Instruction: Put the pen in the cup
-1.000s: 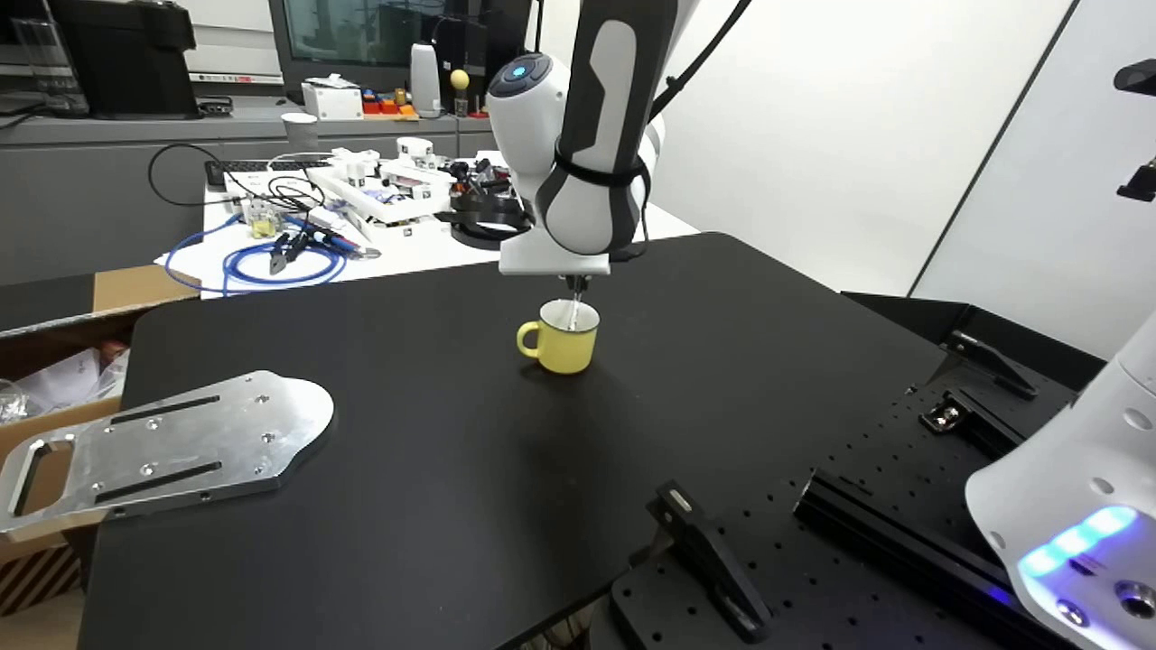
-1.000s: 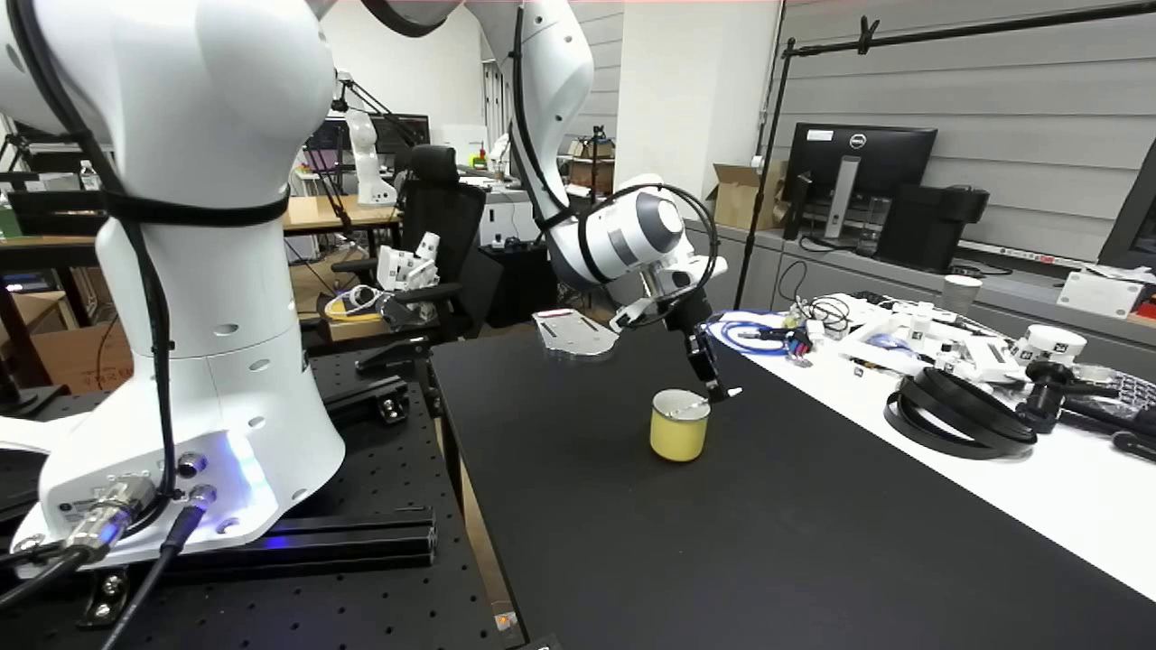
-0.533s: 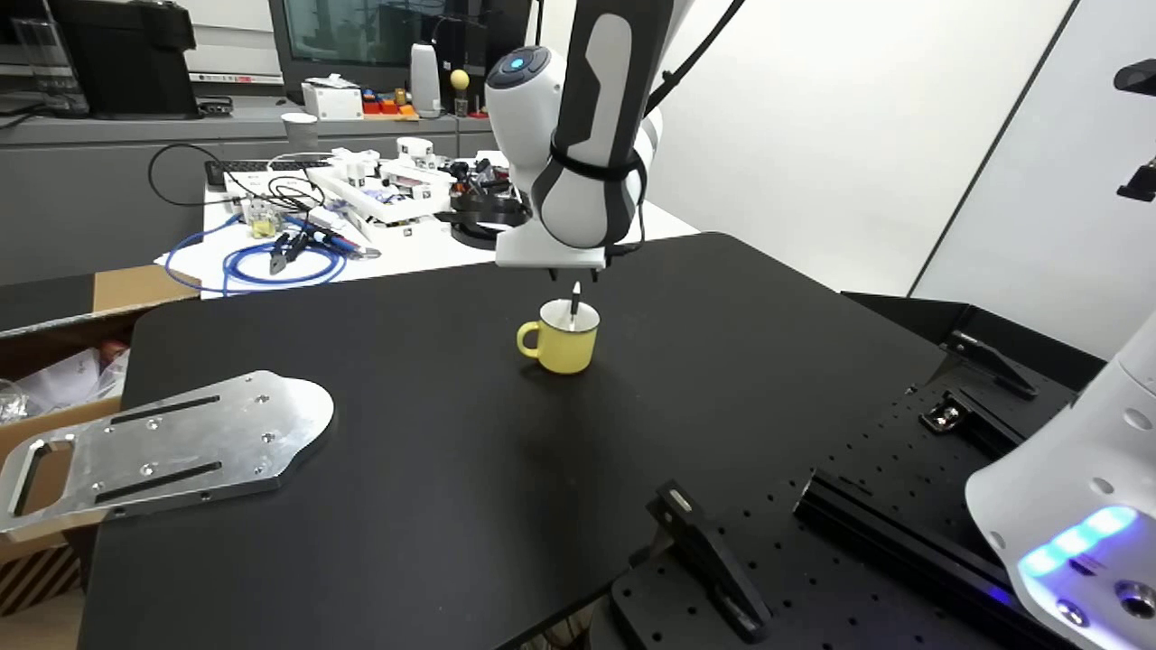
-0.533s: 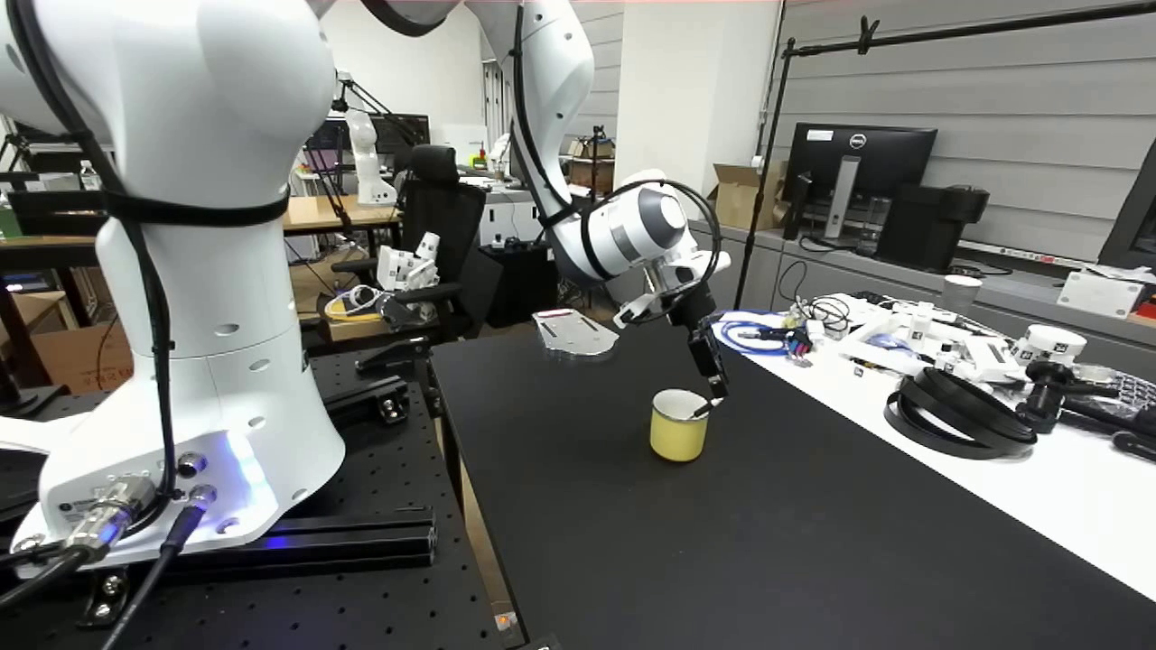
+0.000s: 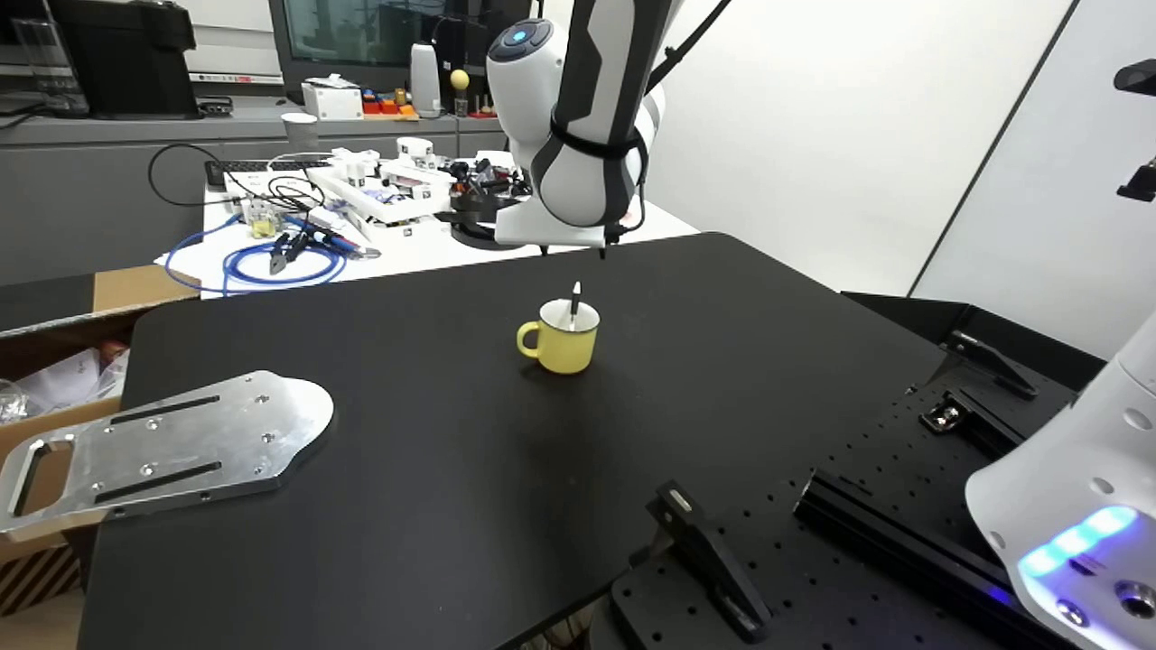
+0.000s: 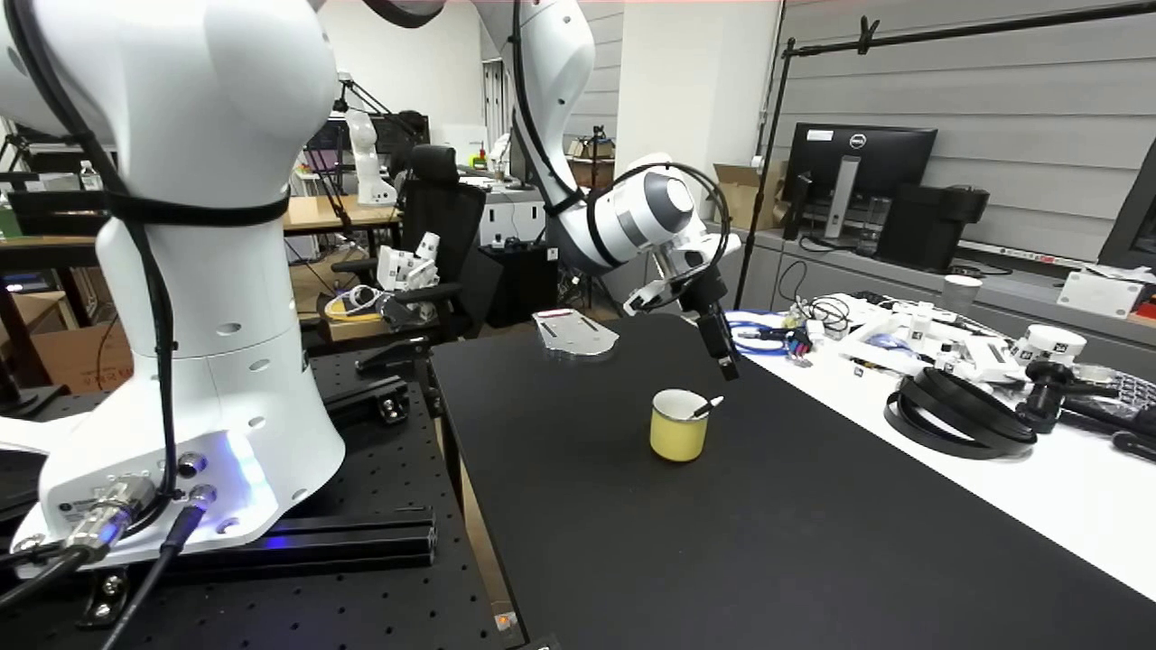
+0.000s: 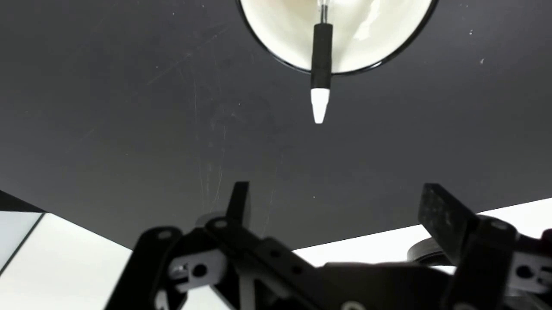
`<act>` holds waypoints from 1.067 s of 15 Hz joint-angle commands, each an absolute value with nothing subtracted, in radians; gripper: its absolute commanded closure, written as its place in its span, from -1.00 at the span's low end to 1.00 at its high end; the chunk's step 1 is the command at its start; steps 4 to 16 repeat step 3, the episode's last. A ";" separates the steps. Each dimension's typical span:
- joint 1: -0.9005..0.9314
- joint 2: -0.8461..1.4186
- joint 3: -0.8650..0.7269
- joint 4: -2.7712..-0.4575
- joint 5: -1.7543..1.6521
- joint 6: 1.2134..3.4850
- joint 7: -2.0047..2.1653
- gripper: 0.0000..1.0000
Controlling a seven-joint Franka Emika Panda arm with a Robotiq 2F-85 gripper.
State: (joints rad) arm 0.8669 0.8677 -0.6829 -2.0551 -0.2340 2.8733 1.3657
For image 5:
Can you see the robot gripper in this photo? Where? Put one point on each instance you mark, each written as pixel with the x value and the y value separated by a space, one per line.
pixel 583 191

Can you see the white and black pen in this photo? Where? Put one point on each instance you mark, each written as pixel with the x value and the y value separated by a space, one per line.
pixel 577 298

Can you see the yellow ceramic cup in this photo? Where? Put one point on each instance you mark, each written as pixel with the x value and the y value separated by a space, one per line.
pixel 565 346

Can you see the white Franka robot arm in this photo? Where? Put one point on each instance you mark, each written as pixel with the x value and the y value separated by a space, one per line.
pixel 530 74

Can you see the yellow ball figure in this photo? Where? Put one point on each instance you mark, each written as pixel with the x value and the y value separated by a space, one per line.
pixel 462 84

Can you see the white circuit board clutter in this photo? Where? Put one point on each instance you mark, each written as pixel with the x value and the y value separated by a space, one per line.
pixel 380 184

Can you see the white cylinder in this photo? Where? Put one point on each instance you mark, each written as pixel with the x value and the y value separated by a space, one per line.
pixel 424 82

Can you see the black perforated breadboard table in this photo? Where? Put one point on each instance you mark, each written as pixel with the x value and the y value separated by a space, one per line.
pixel 842 419

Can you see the flat silver metal plate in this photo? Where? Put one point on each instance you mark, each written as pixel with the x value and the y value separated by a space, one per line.
pixel 194 439

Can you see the black boxy device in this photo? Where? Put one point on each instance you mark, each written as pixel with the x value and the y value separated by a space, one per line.
pixel 121 56

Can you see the open cardboard box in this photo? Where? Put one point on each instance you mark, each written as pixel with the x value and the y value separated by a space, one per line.
pixel 75 362

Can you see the black clamp bracket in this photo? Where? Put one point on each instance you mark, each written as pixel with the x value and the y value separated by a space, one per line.
pixel 709 560

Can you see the black aluminium rail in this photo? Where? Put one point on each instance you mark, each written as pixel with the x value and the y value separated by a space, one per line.
pixel 890 534

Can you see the black metal bracket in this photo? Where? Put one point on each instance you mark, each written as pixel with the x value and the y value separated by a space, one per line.
pixel 980 398

